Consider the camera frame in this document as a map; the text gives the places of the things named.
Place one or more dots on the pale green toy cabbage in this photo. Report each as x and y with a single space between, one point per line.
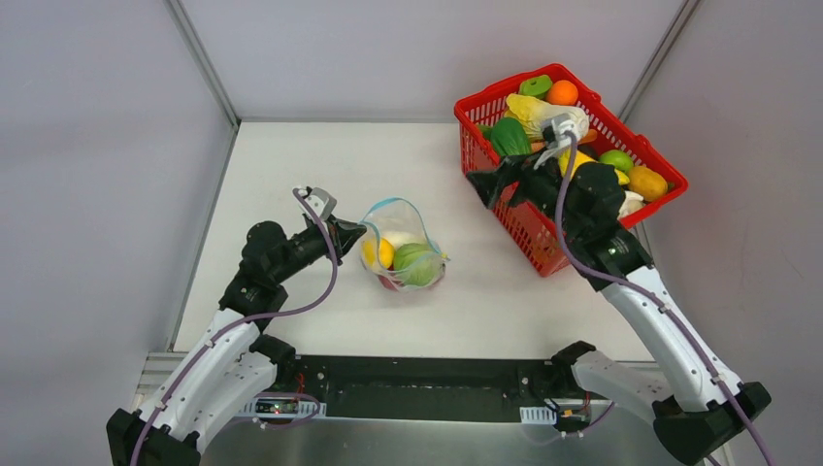
417 264

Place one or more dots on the green toy pepper slice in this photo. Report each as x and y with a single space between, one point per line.
536 87

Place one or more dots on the clear zip top bag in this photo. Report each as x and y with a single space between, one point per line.
398 214

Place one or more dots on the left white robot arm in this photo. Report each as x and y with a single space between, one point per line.
235 359

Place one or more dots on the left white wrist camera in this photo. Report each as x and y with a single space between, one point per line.
319 202

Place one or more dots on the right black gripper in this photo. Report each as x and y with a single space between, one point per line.
514 175

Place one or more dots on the green bok choy toy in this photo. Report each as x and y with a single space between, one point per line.
507 137

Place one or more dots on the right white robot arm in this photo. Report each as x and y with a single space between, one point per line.
702 404

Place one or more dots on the yellow toy banana bunch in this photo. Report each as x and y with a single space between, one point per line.
579 161

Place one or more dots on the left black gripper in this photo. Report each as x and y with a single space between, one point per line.
341 233

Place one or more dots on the orange toy carrot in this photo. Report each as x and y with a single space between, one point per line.
590 136

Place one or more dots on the red plastic basket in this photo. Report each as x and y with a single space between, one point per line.
532 231

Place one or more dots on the white toy radish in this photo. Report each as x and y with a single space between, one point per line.
398 239

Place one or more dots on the white oyster mushroom toy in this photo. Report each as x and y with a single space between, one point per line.
633 202

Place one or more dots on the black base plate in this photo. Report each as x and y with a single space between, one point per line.
469 390

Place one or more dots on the orange toy orange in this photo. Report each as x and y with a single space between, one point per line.
562 93

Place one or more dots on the green toy apple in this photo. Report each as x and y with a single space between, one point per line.
619 159

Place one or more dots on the yellow white napa cabbage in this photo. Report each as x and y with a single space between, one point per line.
532 113

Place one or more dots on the yellow toy bell pepper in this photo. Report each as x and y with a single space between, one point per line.
378 255

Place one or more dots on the orange yellow toy squash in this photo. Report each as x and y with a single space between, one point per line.
650 185

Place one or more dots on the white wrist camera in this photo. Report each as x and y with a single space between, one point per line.
319 202
564 131

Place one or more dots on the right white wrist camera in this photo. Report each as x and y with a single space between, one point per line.
564 131

